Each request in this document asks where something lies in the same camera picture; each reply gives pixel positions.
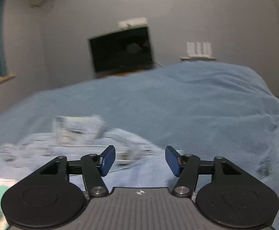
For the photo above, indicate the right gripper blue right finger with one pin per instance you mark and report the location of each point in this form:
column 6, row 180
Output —
column 186, row 168

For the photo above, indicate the light blue denim jacket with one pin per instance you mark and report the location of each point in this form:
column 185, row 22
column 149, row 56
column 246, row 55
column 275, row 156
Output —
column 138, row 163

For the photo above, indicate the white wifi router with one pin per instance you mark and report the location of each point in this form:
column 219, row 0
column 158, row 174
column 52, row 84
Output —
column 199, row 50

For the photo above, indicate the small shelf under router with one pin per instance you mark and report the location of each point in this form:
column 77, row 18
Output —
column 185, row 59

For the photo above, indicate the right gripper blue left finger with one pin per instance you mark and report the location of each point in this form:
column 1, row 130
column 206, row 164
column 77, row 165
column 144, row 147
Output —
column 94, row 168

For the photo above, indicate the blue fleece bed blanket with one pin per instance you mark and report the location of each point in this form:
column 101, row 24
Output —
column 203, row 108

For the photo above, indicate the black monitor screen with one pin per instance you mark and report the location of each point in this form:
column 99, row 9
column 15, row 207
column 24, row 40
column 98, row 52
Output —
column 121, row 50

